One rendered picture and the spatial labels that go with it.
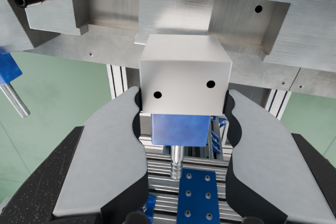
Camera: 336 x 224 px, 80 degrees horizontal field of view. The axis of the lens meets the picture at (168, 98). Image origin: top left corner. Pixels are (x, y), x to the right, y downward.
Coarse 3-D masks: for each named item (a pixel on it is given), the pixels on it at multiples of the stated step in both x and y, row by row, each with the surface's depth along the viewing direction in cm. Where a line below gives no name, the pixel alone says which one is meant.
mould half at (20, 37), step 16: (0, 0) 20; (0, 16) 21; (16, 16) 21; (0, 32) 22; (16, 32) 22; (32, 32) 22; (48, 32) 25; (0, 48) 23; (16, 48) 23; (32, 48) 23
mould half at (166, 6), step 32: (64, 0) 16; (160, 0) 15; (192, 0) 15; (288, 0) 14; (320, 0) 14; (64, 32) 17; (160, 32) 16; (192, 32) 16; (288, 32) 15; (320, 32) 15; (288, 64) 17; (320, 64) 16
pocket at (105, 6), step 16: (80, 0) 17; (96, 0) 18; (112, 0) 18; (128, 0) 18; (80, 16) 17; (96, 16) 19; (112, 16) 19; (128, 16) 19; (80, 32) 17; (112, 32) 18; (128, 32) 18
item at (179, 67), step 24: (144, 48) 12; (168, 48) 12; (192, 48) 12; (216, 48) 12; (144, 72) 11; (168, 72) 11; (192, 72) 11; (216, 72) 11; (144, 96) 12; (168, 96) 12; (192, 96) 12; (216, 96) 12; (168, 120) 14; (192, 120) 14; (168, 144) 16; (192, 144) 16
